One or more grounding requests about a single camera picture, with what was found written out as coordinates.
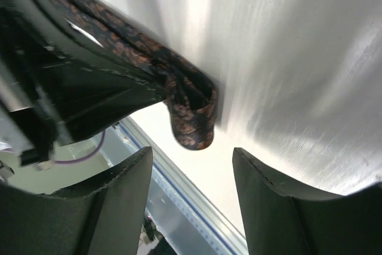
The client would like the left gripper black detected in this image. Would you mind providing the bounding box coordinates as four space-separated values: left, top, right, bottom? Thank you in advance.
1 0 165 165

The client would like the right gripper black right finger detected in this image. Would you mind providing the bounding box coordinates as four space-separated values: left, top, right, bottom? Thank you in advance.
232 148 381 254

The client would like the dark brown floral tie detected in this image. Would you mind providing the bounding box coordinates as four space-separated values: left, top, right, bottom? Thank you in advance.
49 0 218 150

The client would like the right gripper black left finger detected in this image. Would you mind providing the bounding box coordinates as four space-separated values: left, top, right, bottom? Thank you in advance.
1 147 153 254

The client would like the aluminium mounting rail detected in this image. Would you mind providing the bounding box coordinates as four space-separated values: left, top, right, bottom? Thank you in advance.
118 118 248 254

